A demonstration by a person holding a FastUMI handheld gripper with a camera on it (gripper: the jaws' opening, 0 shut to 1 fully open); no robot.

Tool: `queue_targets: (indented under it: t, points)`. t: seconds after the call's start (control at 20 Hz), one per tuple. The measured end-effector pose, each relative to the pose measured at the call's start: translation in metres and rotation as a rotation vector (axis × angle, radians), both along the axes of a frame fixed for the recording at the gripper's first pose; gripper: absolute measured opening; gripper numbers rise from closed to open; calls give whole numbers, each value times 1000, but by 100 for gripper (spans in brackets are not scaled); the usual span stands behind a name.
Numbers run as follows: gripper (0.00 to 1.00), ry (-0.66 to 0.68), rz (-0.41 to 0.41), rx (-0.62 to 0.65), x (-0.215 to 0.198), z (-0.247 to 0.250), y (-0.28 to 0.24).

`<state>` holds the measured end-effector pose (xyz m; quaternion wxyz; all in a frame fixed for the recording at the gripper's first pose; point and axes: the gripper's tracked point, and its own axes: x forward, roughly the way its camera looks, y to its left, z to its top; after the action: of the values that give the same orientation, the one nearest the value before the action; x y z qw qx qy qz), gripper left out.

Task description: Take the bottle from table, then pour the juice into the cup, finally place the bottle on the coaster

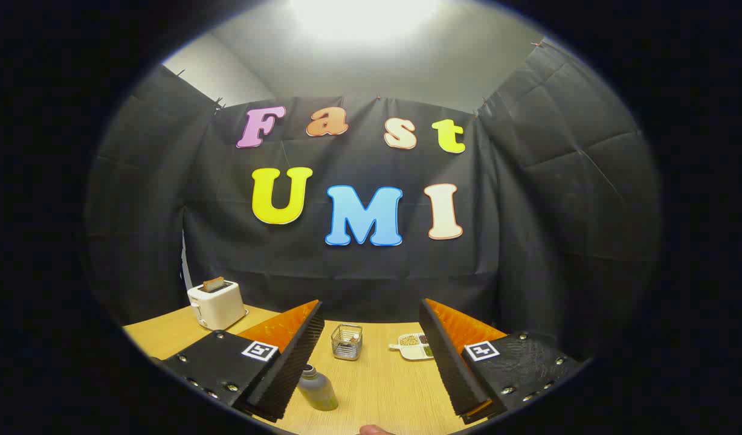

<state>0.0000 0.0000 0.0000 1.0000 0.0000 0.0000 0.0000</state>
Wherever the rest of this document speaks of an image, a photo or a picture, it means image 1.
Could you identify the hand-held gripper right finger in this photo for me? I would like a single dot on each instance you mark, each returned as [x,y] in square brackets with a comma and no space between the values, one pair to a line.
[452,368]

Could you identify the wooden table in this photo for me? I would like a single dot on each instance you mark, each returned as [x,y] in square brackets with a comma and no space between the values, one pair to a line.
[383,386]

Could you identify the silver juice bottle green label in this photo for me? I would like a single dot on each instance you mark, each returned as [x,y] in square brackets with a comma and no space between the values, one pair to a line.
[319,389]

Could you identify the toast slice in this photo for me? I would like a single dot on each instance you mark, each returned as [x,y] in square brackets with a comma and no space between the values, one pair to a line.
[213,284]

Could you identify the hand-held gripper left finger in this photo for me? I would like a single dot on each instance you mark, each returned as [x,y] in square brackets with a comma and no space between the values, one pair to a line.
[292,374]

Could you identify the white toaster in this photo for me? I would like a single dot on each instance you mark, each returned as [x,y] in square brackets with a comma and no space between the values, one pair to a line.
[220,308]

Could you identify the white divided snack dish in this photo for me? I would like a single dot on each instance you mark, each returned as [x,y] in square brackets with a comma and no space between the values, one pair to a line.
[410,349]

